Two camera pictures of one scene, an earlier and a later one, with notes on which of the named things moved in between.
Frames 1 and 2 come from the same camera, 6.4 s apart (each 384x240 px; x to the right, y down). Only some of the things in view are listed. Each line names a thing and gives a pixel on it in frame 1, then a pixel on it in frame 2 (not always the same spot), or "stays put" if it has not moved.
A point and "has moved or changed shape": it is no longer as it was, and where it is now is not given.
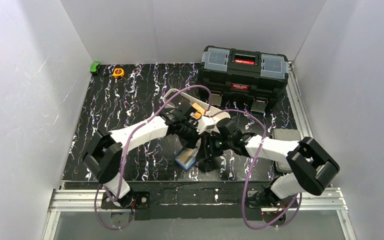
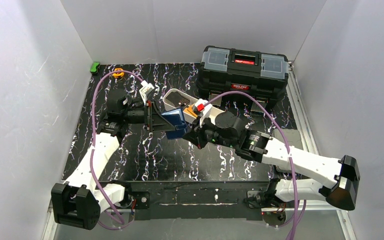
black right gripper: x=210 y=151 to x=198 y=133
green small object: x=94 y=67 stays put
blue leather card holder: x=186 y=158 has moved or changed shape
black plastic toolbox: x=258 y=76 stays put
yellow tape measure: x=118 y=72 stays put
